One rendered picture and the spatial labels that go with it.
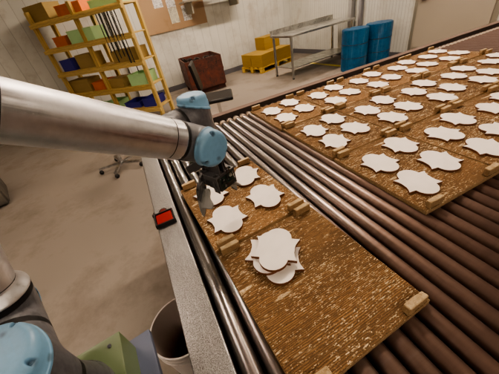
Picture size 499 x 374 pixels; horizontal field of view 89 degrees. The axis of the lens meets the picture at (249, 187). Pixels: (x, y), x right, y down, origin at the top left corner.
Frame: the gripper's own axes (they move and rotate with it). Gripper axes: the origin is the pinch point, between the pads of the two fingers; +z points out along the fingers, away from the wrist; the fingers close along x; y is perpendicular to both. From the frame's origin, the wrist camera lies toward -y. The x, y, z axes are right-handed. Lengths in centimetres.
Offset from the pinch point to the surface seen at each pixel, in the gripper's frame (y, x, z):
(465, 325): 66, 6, 11
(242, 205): -0.3, 9.2, 8.5
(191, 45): -545, 408, 11
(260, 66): -404, 498, 84
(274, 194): 7.2, 19.2, 7.4
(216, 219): -2.3, -1.9, 7.4
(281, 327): 36.2, -17.5, 8.6
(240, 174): -13.7, 22.7, 7.4
